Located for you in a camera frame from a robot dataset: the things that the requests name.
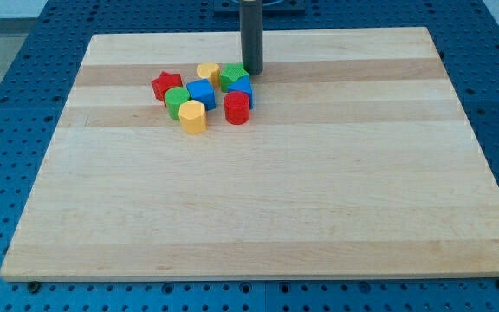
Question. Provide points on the blue triangle block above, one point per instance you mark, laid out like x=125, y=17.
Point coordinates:
x=243, y=85

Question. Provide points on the red cylinder block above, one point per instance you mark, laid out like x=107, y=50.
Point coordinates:
x=237, y=107

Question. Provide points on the yellow hexagon block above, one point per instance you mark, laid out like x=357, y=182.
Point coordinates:
x=192, y=115

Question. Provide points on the blue cube block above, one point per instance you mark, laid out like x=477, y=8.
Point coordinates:
x=202, y=91

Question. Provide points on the green textured block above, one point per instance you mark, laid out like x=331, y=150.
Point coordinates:
x=231, y=73

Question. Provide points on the yellow heart block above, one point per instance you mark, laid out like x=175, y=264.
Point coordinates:
x=209, y=71

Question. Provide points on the green cylinder block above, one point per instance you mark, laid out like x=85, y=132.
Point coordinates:
x=174, y=98

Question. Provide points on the light wooden board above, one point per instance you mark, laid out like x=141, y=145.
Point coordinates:
x=358, y=162

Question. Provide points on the red star block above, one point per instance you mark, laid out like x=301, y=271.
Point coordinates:
x=164, y=82

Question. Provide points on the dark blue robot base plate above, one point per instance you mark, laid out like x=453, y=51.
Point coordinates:
x=272, y=7

